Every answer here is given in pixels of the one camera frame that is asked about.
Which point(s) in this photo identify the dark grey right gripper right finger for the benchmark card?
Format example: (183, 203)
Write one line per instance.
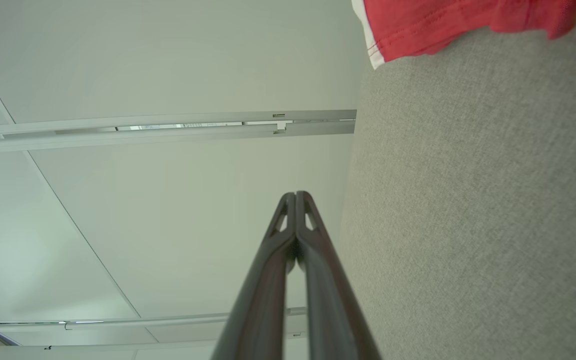
(330, 305)

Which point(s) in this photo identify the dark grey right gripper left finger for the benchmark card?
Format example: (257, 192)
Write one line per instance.
(263, 300)

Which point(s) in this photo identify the red Bulls shorts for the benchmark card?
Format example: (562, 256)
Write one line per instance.
(418, 25)

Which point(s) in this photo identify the grey aluminium partition post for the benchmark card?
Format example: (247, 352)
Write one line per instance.
(143, 321)
(168, 133)

